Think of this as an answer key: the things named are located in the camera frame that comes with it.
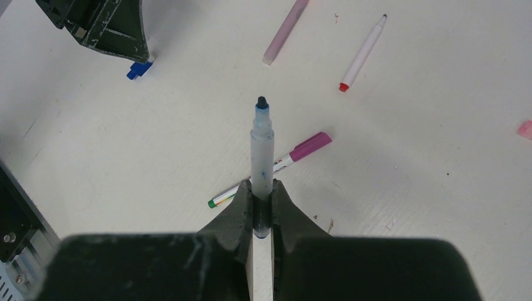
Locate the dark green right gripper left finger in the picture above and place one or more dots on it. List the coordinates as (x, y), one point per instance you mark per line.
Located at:
(211, 264)

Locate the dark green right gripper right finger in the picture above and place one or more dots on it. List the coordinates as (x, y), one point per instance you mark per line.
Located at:
(310, 264)

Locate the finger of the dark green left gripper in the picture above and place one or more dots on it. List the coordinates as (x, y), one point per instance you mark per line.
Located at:
(111, 27)

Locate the blue pen cap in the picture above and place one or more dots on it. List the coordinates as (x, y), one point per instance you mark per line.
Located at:
(139, 69)

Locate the magenta pen cap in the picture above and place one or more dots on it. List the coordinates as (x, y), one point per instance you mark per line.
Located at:
(309, 146)

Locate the white pen blue end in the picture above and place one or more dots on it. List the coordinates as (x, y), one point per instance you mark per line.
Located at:
(262, 161)

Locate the pink highlighter pen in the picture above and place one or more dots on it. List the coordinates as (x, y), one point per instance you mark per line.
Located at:
(284, 31)

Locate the white pen red end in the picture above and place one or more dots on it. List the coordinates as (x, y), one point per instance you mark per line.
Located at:
(362, 55)

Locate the pink highlighter cap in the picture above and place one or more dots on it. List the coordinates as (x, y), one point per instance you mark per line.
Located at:
(525, 130)

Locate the aluminium front rail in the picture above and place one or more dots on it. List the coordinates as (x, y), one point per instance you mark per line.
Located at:
(27, 241)

